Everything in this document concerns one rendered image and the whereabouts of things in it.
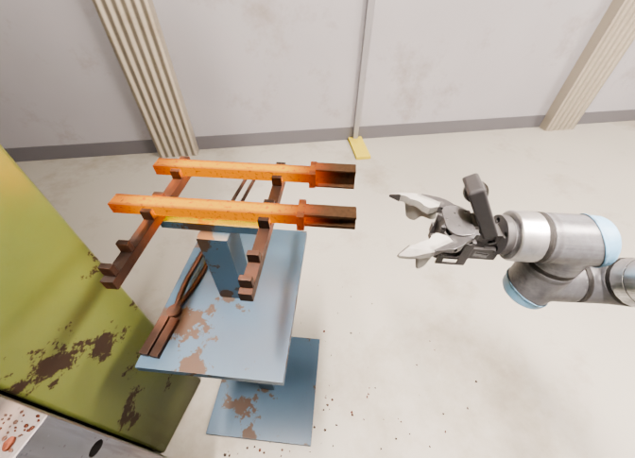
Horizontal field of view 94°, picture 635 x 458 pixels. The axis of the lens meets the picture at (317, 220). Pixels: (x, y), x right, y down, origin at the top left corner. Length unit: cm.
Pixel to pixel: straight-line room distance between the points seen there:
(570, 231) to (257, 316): 61
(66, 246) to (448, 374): 142
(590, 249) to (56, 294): 96
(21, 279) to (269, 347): 46
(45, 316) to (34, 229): 18
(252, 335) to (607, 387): 158
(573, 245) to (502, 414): 108
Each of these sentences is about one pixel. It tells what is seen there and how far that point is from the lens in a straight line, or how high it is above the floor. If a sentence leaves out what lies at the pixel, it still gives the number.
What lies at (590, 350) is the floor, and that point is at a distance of 196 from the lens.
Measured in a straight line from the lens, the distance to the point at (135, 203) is 62.
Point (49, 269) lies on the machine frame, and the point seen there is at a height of 92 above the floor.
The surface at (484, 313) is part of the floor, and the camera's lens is 178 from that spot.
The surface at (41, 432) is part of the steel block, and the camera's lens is 61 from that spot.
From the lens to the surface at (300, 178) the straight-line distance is 61.
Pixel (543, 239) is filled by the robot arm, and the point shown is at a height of 103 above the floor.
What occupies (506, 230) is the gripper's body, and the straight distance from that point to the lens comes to 59.
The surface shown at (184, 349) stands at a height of 76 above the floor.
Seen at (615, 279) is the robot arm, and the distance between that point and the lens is 76.
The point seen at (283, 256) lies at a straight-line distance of 80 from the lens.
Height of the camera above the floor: 139
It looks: 45 degrees down
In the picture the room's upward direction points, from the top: 1 degrees clockwise
